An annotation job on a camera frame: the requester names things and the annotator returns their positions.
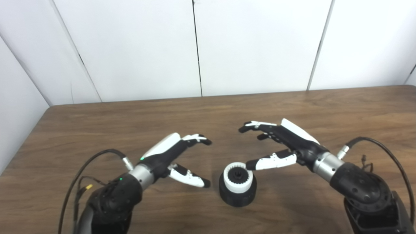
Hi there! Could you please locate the thin wire with yellow tag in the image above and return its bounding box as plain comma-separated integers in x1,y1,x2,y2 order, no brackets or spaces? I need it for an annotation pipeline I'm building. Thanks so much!
73,176,108,221

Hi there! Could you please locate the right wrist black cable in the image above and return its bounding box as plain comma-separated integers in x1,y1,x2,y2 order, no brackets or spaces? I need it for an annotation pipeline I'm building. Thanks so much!
337,136,416,225

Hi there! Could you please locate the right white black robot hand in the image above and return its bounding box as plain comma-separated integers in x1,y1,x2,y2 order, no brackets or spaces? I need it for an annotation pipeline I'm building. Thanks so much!
238,118,330,171

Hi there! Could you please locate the round black part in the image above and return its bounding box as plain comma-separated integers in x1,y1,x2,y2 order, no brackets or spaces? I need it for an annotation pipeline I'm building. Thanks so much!
218,164,258,208

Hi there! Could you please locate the white toothed ring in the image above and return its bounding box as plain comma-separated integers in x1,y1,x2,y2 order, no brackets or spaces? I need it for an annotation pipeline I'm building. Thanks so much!
224,162,254,194

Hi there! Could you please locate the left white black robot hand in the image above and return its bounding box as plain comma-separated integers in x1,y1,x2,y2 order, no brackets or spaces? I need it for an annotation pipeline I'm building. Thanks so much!
139,132,213,189

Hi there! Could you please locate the thin black wire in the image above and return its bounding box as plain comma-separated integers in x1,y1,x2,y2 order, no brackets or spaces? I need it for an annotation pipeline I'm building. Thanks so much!
360,155,375,173

